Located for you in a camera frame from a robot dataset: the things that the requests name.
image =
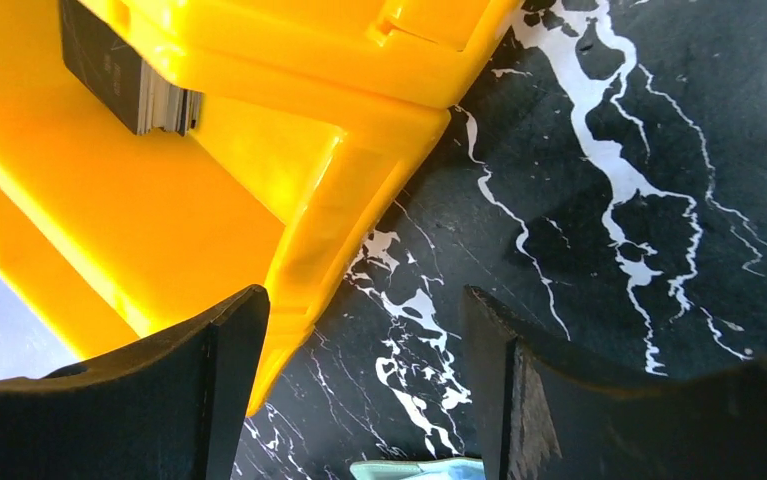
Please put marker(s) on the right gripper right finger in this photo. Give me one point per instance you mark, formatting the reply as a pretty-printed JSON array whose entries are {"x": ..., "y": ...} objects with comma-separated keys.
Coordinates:
[{"x": 546, "y": 408}]

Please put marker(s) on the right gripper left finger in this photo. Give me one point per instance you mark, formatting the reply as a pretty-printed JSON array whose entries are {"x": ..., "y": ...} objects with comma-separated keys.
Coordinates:
[{"x": 168, "y": 406}]

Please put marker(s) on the green card holder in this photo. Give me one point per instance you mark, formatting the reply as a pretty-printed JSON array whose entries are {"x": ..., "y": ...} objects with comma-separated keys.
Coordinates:
[{"x": 448, "y": 469}]

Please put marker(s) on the yellow three-compartment bin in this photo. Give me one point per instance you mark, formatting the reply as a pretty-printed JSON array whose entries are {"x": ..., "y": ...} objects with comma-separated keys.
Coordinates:
[{"x": 315, "y": 114}]

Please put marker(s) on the black card stack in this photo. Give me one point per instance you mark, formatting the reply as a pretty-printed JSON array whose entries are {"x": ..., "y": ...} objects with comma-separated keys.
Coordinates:
[{"x": 117, "y": 75}]

